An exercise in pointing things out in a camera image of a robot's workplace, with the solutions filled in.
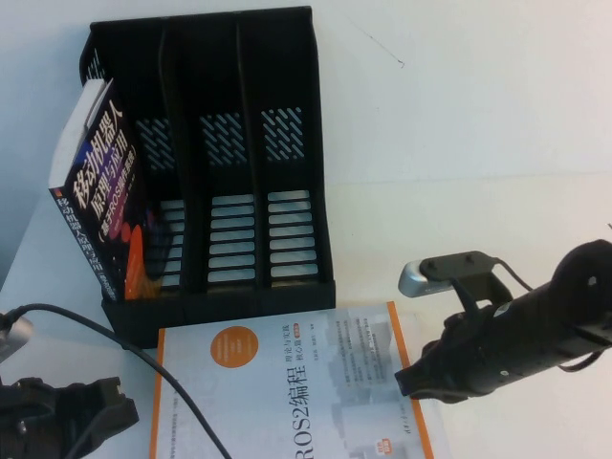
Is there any black plastic book stand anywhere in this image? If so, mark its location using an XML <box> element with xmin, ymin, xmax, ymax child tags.
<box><xmin>80</xmin><ymin>5</ymin><xmax>338</xmax><ymax>349</ymax></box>

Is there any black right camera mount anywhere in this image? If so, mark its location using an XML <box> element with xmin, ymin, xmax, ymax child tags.
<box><xmin>424</xmin><ymin>251</ymin><xmax>515</xmax><ymax>313</ymax></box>

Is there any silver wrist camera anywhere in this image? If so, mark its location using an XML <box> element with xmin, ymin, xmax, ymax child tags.
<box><xmin>0</xmin><ymin>315</ymin><xmax>35</xmax><ymax>358</ymax></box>
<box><xmin>398</xmin><ymin>259</ymin><xmax>461</xmax><ymax>298</ymax></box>

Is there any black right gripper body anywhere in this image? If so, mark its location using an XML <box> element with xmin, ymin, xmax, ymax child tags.
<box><xmin>427</xmin><ymin>286</ymin><xmax>578</xmax><ymax>399</ymax></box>

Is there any black left camera cable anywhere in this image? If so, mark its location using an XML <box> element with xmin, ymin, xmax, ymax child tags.
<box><xmin>0</xmin><ymin>303</ymin><xmax>233</xmax><ymax>459</ymax></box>

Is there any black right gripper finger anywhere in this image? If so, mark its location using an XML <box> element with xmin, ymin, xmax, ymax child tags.
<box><xmin>395</xmin><ymin>358</ymin><xmax>448</xmax><ymax>401</ymax></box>
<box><xmin>418</xmin><ymin>313</ymin><xmax>463</xmax><ymax>372</ymax></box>

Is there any dark mobile robot book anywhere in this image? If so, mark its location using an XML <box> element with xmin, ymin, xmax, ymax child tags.
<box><xmin>48</xmin><ymin>78</ymin><xmax>150</xmax><ymax>304</ymax></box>

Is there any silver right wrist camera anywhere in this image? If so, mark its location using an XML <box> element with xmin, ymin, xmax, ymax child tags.
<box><xmin>398</xmin><ymin>259</ymin><xmax>461</xmax><ymax>298</ymax></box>

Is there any white orange ROS2 book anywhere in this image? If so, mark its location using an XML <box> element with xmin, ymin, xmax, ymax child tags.
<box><xmin>147</xmin><ymin>300</ymin><xmax>435</xmax><ymax>459</ymax></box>

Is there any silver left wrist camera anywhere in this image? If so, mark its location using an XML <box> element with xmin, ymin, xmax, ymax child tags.
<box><xmin>0</xmin><ymin>315</ymin><xmax>35</xmax><ymax>358</ymax></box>

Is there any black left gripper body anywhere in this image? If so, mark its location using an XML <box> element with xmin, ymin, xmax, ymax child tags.
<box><xmin>0</xmin><ymin>376</ymin><xmax>98</xmax><ymax>459</ymax></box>

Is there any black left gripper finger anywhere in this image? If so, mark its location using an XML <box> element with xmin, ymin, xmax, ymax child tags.
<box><xmin>63</xmin><ymin>431</ymin><xmax>115</xmax><ymax>459</ymax></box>
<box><xmin>89</xmin><ymin>376</ymin><xmax>141</xmax><ymax>434</ymax></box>

